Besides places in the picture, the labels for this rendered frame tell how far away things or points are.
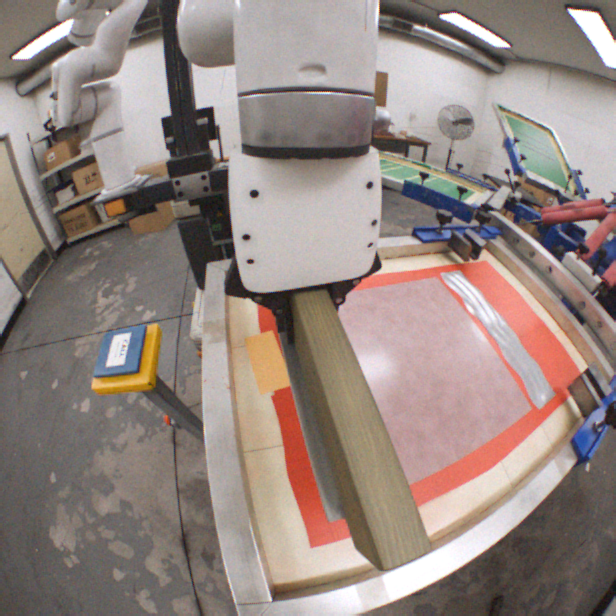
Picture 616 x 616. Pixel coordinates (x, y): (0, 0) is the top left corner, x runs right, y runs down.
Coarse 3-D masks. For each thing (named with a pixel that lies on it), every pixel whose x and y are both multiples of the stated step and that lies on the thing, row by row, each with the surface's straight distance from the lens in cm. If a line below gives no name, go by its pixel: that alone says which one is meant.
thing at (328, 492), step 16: (288, 352) 24; (288, 368) 23; (304, 384) 22; (304, 400) 22; (304, 416) 21; (304, 432) 21; (320, 448) 20; (320, 464) 20; (320, 480) 20; (320, 496) 20; (336, 496) 20; (336, 512) 20
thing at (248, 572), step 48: (384, 240) 59; (528, 288) 75; (576, 336) 72; (240, 432) 34; (240, 480) 29; (528, 480) 42; (240, 528) 29; (480, 528) 35; (240, 576) 30; (384, 576) 31; (432, 576) 33
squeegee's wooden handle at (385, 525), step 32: (320, 288) 20; (320, 320) 18; (320, 352) 16; (352, 352) 16; (320, 384) 15; (352, 384) 15; (320, 416) 18; (352, 416) 14; (352, 448) 14; (384, 448) 14; (352, 480) 14; (384, 480) 14; (352, 512) 16; (384, 512) 14; (416, 512) 15; (384, 544) 14; (416, 544) 15
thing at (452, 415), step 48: (480, 336) 51; (528, 336) 60; (384, 384) 37; (432, 384) 40; (480, 384) 44; (288, 432) 33; (432, 432) 37; (480, 432) 41; (528, 432) 47; (432, 480) 35; (336, 528) 32
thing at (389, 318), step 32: (384, 288) 51; (416, 288) 53; (448, 288) 57; (480, 288) 63; (512, 288) 71; (352, 320) 43; (384, 320) 44; (416, 320) 47; (448, 320) 50; (512, 320) 60; (384, 352) 40; (416, 352) 42
